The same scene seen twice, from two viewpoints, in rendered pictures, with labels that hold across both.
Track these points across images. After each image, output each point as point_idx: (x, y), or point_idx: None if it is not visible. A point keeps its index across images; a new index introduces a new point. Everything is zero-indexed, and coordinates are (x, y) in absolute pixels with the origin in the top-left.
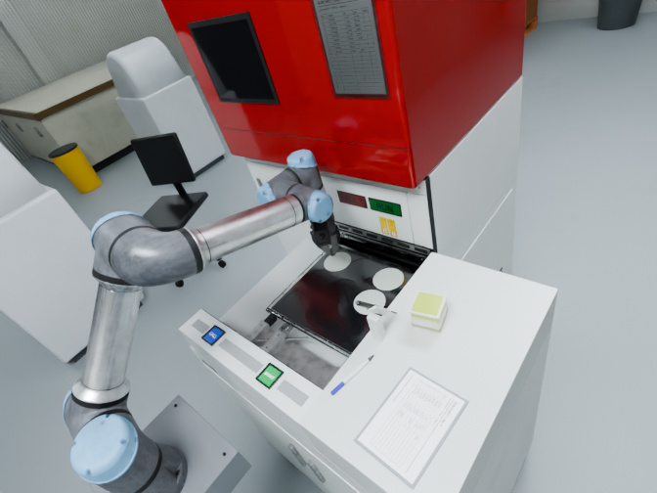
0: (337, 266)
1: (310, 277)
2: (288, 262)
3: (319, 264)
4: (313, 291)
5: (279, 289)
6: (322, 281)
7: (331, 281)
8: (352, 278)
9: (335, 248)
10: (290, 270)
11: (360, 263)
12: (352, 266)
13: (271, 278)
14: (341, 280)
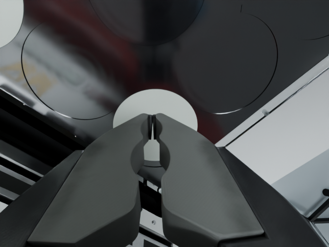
0: (155, 108)
1: (247, 89)
2: (264, 172)
3: (210, 132)
4: (256, 10)
5: (308, 108)
6: (214, 59)
7: (181, 46)
8: (106, 38)
9: (117, 129)
10: (266, 152)
11: (82, 100)
12: (108, 95)
13: (313, 143)
14: (146, 41)
